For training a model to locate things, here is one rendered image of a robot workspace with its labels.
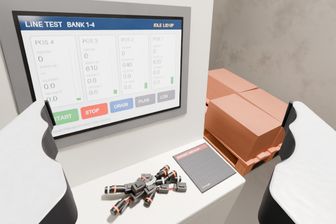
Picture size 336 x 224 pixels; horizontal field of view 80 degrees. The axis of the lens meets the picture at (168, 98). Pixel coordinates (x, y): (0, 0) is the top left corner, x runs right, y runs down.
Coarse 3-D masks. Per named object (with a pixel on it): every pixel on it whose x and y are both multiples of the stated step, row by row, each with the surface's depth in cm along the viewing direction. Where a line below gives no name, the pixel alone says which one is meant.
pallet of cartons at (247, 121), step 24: (216, 72) 277; (216, 96) 264; (240, 96) 231; (264, 96) 235; (216, 120) 207; (240, 120) 186; (264, 120) 192; (216, 144) 221; (240, 144) 187; (264, 144) 192; (240, 168) 191
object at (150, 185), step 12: (168, 168) 64; (144, 180) 59; (156, 180) 58; (168, 180) 61; (180, 180) 61; (108, 192) 53; (120, 192) 54; (132, 192) 54; (144, 192) 56; (120, 204) 50
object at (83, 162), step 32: (128, 0) 50; (160, 0) 55; (192, 0) 60; (192, 32) 64; (0, 64) 40; (192, 64) 67; (0, 96) 42; (192, 96) 72; (0, 128) 43; (160, 128) 68; (192, 128) 76; (64, 160) 53; (96, 160) 58; (128, 160) 64
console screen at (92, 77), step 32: (0, 0) 37; (32, 0) 40; (64, 0) 43; (96, 0) 46; (0, 32) 38; (32, 32) 41; (64, 32) 44; (96, 32) 48; (128, 32) 52; (160, 32) 57; (32, 64) 43; (64, 64) 46; (96, 64) 50; (128, 64) 54; (160, 64) 60; (32, 96) 44; (64, 96) 48; (96, 96) 52; (128, 96) 57; (160, 96) 63; (64, 128) 50; (96, 128) 55; (128, 128) 60
